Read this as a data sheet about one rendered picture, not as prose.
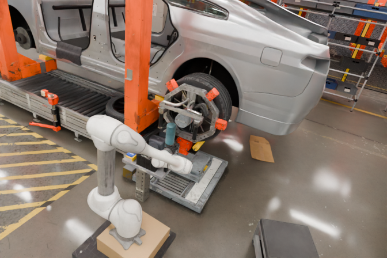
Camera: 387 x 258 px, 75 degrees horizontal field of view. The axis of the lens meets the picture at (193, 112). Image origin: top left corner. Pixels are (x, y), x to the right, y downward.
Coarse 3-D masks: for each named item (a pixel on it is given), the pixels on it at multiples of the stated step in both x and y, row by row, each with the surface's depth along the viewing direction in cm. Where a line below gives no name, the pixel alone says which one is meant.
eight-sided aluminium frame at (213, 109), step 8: (176, 88) 229; (184, 88) 225; (192, 88) 223; (168, 96) 236; (208, 104) 221; (168, 112) 249; (216, 112) 221; (168, 120) 248; (216, 120) 225; (176, 128) 254; (184, 136) 247; (200, 136) 238; (208, 136) 234
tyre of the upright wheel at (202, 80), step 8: (184, 80) 232; (192, 80) 228; (200, 80) 227; (208, 80) 233; (216, 80) 239; (200, 88) 228; (208, 88) 224; (216, 88) 228; (224, 88) 238; (224, 96) 232; (216, 104) 227; (224, 104) 227; (224, 112) 228; (216, 128) 237
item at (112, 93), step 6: (48, 72) 415; (54, 72) 408; (66, 72) 398; (66, 78) 401; (72, 78) 396; (78, 78) 393; (84, 78) 387; (84, 84) 390; (90, 84) 384; (96, 84) 381; (96, 90) 382; (102, 90) 377; (108, 90) 374; (114, 90) 365; (114, 96) 370
